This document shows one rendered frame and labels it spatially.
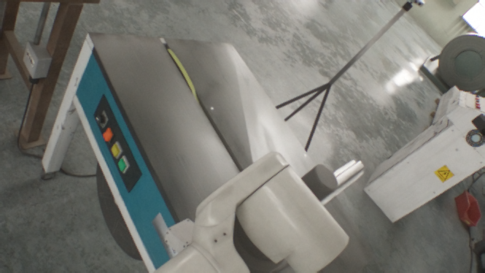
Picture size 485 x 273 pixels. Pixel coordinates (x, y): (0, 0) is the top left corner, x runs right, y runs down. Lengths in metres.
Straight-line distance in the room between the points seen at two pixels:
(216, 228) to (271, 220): 0.06
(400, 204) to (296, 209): 2.56
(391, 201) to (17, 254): 2.40
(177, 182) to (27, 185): 0.87
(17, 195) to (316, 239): 1.33
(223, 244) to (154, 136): 0.60
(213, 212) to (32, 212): 1.25
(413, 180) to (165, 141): 2.17
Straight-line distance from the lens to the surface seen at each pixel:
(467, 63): 7.68
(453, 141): 2.67
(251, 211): 0.37
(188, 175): 0.87
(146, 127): 0.90
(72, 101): 1.20
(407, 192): 2.85
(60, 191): 1.60
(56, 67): 1.38
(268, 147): 1.10
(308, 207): 0.36
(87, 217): 1.57
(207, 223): 0.33
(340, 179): 1.22
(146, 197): 0.89
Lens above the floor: 1.37
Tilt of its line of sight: 37 degrees down
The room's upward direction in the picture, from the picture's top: 43 degrees clockwise
